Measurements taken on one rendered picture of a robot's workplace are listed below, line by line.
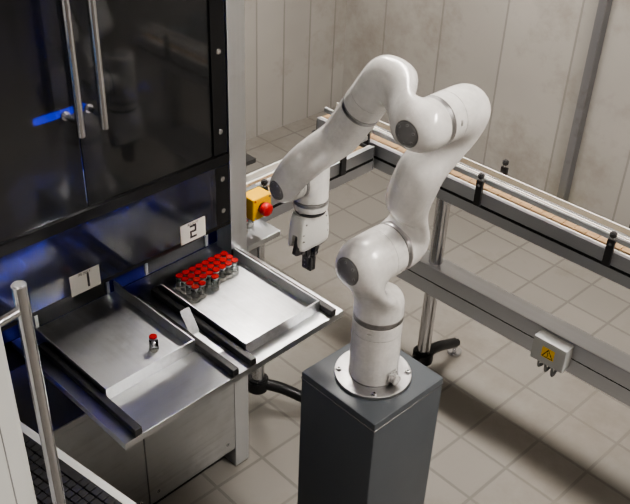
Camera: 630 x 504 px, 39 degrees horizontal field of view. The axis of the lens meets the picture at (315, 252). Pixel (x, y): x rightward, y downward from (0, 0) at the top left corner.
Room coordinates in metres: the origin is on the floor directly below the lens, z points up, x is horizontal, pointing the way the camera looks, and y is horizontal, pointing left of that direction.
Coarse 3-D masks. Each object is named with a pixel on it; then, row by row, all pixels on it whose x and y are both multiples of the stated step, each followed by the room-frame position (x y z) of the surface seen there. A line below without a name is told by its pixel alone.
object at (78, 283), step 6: (84, 270) 1.77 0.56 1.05; (90, 270) 1.78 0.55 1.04; (96, 270) 1.79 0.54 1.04; (72, 276) 1.74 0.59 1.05; (78, 276) 1.75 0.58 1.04; (84, 276) 1.77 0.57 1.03; (90, 276) 1.78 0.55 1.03; (96, 276) 1.79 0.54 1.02; (72, 282) 1.74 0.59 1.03; (78, 282) 1.75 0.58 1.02; (84, 282) 1.76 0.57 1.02; (90, 282) 1.78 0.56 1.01; (96, 282) 1.79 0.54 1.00; (72, 288) 1.74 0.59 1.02; (78, 288) 1.75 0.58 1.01; (84, 288) 1.76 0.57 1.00; (90, 288) 1.78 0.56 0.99; (72, 294) 1.74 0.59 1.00
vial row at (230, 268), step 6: (234, 258) 2.03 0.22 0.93; (222, 264) 1.99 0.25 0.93; (228, 264) 2.00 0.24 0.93; (234, 264) 2.01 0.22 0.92; (210, 270) 1.96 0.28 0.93; (216, 270) 1.96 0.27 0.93; (222, 270) 1.98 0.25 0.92; (228, 270) 1.99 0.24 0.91; (234, 270) 2.01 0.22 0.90; (204, 276) 1.93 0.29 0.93; (210, 276) 1.94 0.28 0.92; (222, 276) 1.98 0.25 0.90; (228, 276) 1.99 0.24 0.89; (186, 282) 1.90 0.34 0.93; (192, 282) 1.90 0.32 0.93; (210, 282) 1.94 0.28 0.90; (186, 288) 1.90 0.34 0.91; (186, 294) 1.90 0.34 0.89
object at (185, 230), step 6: (204, 216) 2.04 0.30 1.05; (192, 222) 2.01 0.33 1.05; (198, 222) 2.03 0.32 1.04; (204, 222) 2.04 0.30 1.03; (180, 228) 1.98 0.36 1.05; (186, 228) 2.00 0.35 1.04; (192, 228) 2.01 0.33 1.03; (198, 228) 2.03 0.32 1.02; (204, 228) 2.04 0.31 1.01; (180, 234) 1.98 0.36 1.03; (186, 234) 2.00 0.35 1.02; (192, 234) 2.01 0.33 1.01; (198, 234) 2.03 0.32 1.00; (204, 234) 2.04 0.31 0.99; (186, 240) 2.00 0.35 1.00; (192, 240) 2.01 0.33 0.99
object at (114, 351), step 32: (64, 320) 1.78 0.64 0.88; (96, 320) 1.78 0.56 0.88; (128, 320) 1.79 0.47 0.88; (160, 320) 1.77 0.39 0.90; (64, 352) 1.62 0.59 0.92; (96, 352) 1.66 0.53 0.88; (128, 352) 1.66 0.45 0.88; (160, 352) 1.67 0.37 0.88; (96, 384) 1.52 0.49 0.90; (128, 384) 1.54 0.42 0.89
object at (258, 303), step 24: (240, 264) 2.06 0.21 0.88; (168, 288) 1.89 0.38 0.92; (240, 288) 1.95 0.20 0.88; (264, 288) 1.95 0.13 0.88; (288, 288) 1.94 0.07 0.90; (216, 312) 1.84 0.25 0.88; (240, 312) 1.84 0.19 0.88; (264, 312) 1.85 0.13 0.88; (288, 312) 1.85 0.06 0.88; (312, 312) 1.85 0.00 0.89; (240, 336) 1.74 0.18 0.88; (264, 336) 1.72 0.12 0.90
